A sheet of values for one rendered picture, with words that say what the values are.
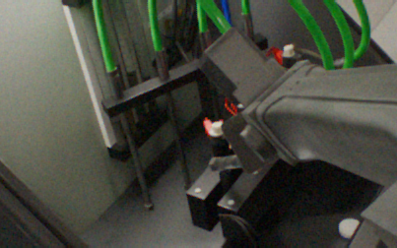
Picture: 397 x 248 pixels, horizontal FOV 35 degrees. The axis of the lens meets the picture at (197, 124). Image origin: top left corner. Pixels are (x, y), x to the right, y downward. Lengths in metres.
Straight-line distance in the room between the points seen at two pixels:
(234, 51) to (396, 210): 0.41
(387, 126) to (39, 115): 0.87
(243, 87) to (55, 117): 0.57
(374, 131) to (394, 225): 0.08
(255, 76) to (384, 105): 0.32
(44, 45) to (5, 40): 0.08
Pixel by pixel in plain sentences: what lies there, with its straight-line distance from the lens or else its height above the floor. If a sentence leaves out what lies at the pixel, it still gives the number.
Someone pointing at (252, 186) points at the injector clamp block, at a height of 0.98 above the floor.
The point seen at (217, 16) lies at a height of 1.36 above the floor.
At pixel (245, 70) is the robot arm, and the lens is 0.58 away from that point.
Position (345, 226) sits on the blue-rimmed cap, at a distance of 1.15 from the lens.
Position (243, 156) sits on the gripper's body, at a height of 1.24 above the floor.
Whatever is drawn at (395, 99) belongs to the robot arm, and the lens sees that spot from 0.26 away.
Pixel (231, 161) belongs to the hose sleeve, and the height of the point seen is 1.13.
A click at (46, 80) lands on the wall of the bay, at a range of 1.07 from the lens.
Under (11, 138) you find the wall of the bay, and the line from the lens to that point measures 1.04.
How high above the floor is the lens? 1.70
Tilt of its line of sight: 37 degrees down
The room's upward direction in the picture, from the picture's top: 11 degrees counter-clockwise
